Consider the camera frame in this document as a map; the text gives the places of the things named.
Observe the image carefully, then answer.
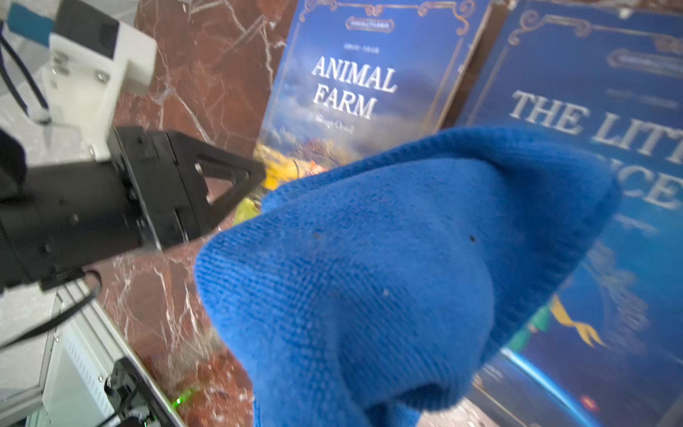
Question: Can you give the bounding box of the aluminium front rail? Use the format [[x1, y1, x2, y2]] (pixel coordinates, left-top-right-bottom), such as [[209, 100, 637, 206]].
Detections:
[[0, 279, 185, 427]]

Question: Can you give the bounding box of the Animal Farm book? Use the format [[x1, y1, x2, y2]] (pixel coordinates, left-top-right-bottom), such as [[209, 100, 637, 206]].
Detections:
[[236, 1, 491, 223]]

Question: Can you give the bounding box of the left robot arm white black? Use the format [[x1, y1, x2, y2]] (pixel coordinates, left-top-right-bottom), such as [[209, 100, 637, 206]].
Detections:
[[1, 127, 266, 289]]

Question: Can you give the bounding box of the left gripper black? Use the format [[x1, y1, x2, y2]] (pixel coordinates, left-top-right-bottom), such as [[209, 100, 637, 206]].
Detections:
[[1, 127, 266, 289]]

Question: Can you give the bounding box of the blue cloth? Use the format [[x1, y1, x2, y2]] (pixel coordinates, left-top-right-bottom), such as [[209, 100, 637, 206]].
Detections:
[[194, 128, 622, 426]]

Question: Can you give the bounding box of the Little Prince blue book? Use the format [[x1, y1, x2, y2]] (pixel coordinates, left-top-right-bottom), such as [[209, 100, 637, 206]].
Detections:
[[459, 1, 682, 426]]

